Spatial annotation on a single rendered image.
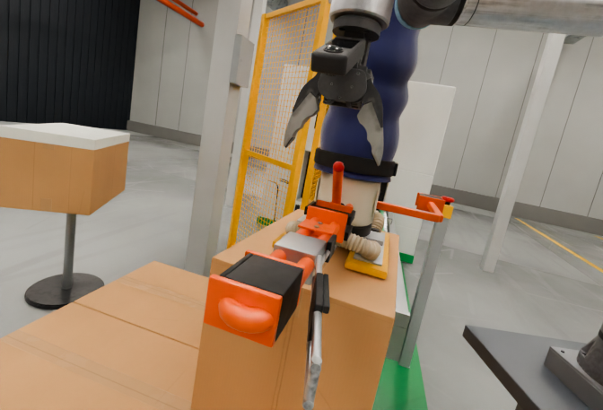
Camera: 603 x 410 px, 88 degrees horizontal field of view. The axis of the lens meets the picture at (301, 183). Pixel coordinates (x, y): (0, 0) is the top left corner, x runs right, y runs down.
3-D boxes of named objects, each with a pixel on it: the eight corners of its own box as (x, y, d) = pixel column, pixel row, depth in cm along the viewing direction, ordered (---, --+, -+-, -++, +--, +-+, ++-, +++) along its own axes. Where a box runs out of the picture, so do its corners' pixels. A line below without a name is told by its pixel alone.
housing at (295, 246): (283, 256, 51) (287, 230, 50) (323, 267, 49) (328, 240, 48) (266, 273, 44) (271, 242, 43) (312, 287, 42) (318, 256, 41)
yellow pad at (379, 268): (359, 231, 107) (362, 217, 107) (388, 239, 105) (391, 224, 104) (344, 268, 75) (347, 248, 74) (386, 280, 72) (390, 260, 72)
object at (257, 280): (241, 286, 39) (248, 248, 38) (298, 304, 37) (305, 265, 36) (202, 323, 31) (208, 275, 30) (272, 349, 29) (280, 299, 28)
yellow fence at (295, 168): (221, 256, 287) (257, 13, 252) (231, 255, 293) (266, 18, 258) (270, 308, 220) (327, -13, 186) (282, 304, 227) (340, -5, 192)
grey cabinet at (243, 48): (241, 87, 222) (248, 43, 217) (249, 88, 221) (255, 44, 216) (228, 82, 203) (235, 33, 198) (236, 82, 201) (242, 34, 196)
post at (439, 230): (397, 357, 193) (438, 202, 176) (408, 361, 191) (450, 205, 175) (397, 364, 186) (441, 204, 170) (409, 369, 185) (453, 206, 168)
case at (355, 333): (281, 299, 133) (298, 208, 126) (375, 332, 121) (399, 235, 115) (189, 410, 76) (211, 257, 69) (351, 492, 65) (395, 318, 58)
